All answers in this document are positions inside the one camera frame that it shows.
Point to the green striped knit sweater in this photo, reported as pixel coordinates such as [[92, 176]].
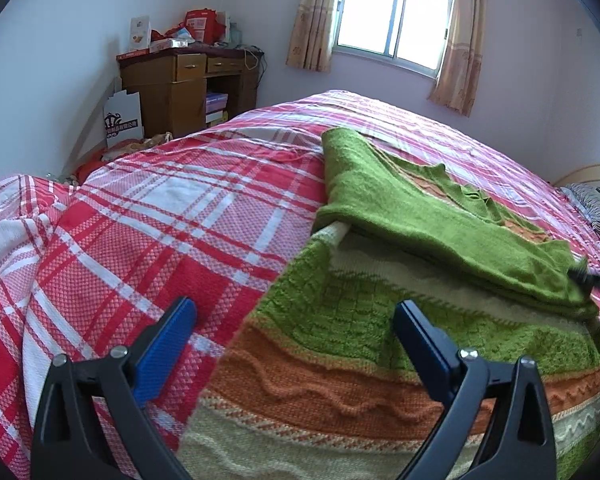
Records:
[[360, 320]]

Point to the stack of flat boxes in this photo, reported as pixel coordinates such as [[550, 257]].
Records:
[[216, 109]]

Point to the sliding glass window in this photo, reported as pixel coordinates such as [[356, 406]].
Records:
[[395, 15]]

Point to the wooden desk with drawers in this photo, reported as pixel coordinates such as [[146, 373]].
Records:
[[172, 87]]

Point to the red gift box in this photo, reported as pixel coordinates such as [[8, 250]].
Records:
[[202, 25]]

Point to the beige wooden headboard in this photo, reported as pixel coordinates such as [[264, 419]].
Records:
[[585, 172]]

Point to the grey patterned pillow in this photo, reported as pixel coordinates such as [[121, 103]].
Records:
[[592, 207]]

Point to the white upright card box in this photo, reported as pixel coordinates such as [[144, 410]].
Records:
[[139, 34]]

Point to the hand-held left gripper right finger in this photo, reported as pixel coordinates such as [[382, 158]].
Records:
[[425, 347]]

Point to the red plaid bed sheet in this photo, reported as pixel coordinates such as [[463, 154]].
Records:
[[155, 220]]

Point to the red plastic bag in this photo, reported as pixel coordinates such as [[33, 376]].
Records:
[[90, 165]]

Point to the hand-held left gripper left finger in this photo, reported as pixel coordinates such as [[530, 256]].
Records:
[[164, 341]]

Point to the brown patterned bag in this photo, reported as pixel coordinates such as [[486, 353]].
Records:
[[152, 141]]

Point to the white printed carton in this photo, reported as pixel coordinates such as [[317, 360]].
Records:
[[124, 117]]

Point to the beige patterned curtain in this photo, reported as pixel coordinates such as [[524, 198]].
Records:
[[460, 40], [312, 15]]

